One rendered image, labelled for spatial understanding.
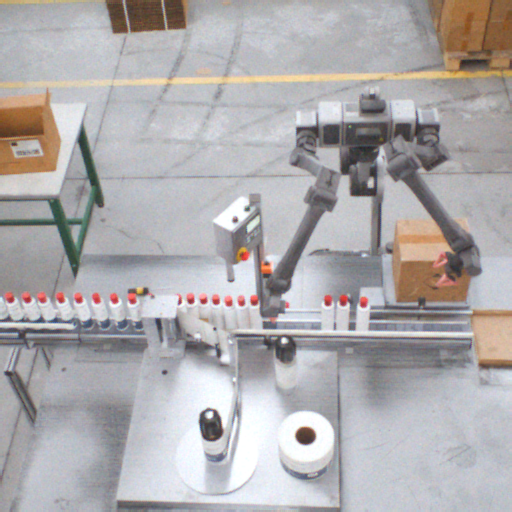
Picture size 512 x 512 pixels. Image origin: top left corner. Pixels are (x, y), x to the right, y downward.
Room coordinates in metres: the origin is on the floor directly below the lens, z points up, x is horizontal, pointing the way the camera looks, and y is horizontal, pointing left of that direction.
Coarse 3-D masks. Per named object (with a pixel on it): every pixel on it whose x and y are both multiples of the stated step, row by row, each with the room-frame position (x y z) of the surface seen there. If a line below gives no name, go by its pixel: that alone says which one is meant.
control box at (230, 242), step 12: (240, 204) 2.13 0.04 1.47; (228, 216) 2.07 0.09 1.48; (240, 216) 2.07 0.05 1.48; (252, 216) 2.07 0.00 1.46; (216, 228) 2.04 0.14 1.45; (228, 228) 2.01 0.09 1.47; (240, 228) 2.02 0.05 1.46; (216, 240) 2.05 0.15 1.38; (228, 240) 2.01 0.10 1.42; (240, 240) 2.02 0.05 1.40; (252, 240) 2.07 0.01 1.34; (228, 252) 2.01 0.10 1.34; (240, 252) 2.01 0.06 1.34
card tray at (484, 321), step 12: (480, 312) 2.01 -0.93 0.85; (492, 312) 2.00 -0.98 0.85; (504, 312) 1.99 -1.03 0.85; (480, 324) 1.95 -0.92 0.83; (492, 324) 1.95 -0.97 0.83; (504, 324) 1.94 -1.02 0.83; (480, 336) 1.89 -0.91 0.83; (492, 336) 1.89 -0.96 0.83; (504, 336) 1.88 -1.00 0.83; (480, 348) 1.83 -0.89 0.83; (492, 348) 1.83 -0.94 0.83; (504, 348) 1.82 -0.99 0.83; (480, 360) 1.76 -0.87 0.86; (492, 360) 1.75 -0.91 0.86; (504, 360) 1.75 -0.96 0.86
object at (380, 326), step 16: (96, 320) 2.11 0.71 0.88; (112, 320) 2.10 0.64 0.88; (128, 320) 2.09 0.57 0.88; (240, 336) 1.96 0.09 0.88; (256, 336) 1.95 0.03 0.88; (272, 336) 1.95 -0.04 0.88; (304, 336) 1.93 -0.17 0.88; (320, 336) 1.93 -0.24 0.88; (336, 336) 1.92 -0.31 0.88; (352, 336) 1.91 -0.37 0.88; (368, 336) 1.91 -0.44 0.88; (384, 336) 1.90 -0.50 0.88
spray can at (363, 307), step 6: (360, 300) 1.93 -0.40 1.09; (366, 300) 1.93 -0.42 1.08; (360, 306) 1.93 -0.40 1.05; (366, 306) 1.92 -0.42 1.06; (360, 312) 1.92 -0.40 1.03; (366, 312) 1.91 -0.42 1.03; (360, 318) 1.92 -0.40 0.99; (366, 318) 1.91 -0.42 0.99; (360, 324) 1.92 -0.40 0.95; (366, 324) 1.92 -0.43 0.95; (360, 330) 1.91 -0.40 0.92; (366, 330) 1.91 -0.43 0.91
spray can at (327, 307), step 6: (324, 300) 1.96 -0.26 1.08; (330, 300) 1.95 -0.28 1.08; (324, 306) 1.95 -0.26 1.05; (330, 306) 1.95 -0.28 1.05; (324, 312) 1.94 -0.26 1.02; (330, 312) 1.94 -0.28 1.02; (324, 318) 1.94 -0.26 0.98; (330, 318) 1.94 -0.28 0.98; (324, 324) 1.94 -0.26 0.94; (330, 324) 1.94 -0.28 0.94; (324, 330) 1.94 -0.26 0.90; (330, 330) 1.94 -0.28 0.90
